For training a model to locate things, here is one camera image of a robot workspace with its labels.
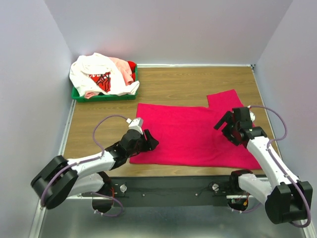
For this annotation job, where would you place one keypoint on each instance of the aluminium frame rail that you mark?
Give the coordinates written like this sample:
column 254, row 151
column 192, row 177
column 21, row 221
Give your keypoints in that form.
column 90, row 216

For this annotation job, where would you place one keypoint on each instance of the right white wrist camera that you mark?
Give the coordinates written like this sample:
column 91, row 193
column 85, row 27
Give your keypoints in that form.
column 252, row 115

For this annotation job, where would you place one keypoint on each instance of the green plastic bin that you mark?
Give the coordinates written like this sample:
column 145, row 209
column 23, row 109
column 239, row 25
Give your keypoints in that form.
column 101, row 97

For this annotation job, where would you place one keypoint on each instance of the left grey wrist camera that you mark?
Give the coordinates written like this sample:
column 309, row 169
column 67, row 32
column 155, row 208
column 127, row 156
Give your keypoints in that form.
column 135, row 124

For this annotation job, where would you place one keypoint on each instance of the white printed t shirt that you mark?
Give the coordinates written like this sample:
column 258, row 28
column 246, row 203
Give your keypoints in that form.
column 79, row 78

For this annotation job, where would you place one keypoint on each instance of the light pink t shirt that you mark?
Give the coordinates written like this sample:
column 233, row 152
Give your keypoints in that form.
column 112, row 76

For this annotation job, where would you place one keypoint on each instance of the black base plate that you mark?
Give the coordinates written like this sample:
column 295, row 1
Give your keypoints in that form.
column 174, row 191

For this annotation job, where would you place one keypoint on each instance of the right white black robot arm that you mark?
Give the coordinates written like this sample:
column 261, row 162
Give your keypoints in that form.
column 285, row 197

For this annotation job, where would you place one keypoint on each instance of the red t shirt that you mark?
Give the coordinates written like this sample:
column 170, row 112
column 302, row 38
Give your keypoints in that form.
column 133, row 66

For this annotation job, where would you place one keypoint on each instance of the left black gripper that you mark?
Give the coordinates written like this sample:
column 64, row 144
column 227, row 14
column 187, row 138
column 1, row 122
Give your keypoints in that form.
column 150, row 144

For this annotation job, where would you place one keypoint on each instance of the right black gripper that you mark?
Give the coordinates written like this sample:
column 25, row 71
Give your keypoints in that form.
column 228, row 118

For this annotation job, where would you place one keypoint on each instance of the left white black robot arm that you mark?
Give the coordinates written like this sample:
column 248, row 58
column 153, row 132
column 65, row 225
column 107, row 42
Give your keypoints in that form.
column 56, row 181

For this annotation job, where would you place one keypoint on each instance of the magenta t shirt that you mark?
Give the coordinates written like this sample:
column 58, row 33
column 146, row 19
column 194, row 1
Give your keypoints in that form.
column 187, row 137

